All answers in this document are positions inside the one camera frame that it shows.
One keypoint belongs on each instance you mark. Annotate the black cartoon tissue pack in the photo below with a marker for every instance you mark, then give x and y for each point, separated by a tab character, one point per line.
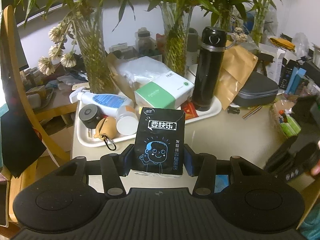
159	142

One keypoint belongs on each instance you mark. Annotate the black thermos bottle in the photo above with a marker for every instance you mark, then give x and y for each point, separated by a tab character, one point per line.
214	42

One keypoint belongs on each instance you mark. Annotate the wooden chair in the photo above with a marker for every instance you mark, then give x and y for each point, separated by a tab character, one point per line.
11	46

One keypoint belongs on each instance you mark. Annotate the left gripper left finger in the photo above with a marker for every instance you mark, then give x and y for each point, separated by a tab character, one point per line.
114	166

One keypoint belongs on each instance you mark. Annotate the glass vase bamboo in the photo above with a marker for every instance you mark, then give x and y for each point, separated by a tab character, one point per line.
225	7
176	15
84	25

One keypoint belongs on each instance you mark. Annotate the light blue small packet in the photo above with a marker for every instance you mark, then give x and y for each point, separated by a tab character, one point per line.
221	182

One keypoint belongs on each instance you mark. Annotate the left glass vase bamboo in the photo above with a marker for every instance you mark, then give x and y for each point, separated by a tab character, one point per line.
84	25

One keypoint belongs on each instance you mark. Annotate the right glass vase bamboo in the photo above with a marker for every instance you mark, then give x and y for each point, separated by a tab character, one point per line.
225	7

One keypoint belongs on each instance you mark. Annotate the white plastic bag package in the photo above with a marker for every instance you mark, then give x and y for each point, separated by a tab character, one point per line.
139	72

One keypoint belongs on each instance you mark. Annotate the white round jar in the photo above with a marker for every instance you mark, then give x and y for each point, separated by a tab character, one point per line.
126	120

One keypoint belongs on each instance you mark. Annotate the person's right hand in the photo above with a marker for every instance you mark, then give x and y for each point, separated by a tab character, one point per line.
315	171

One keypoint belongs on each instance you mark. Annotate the middle glass vase bamboo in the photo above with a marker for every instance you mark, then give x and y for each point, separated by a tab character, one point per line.
176	15

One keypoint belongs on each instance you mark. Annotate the white blue spray bottle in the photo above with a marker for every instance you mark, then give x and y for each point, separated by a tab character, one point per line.
103	100

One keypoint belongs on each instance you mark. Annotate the woven basket with items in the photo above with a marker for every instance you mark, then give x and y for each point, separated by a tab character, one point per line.
281	114

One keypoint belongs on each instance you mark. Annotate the tan pouch with carabiner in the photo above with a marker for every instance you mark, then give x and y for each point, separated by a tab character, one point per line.
106	131

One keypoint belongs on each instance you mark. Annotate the small black round speaker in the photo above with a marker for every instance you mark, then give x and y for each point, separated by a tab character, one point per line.
90	115

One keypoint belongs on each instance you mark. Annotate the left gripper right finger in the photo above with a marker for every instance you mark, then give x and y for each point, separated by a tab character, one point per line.
202	166

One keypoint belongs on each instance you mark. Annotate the grey zip hard case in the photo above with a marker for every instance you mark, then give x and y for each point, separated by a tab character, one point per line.
258	90

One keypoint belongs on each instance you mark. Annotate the green white tissue box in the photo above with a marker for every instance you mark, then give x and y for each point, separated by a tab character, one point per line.
169	91

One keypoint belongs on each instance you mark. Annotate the brown paper bag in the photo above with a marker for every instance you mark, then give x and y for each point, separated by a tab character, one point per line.
236	67

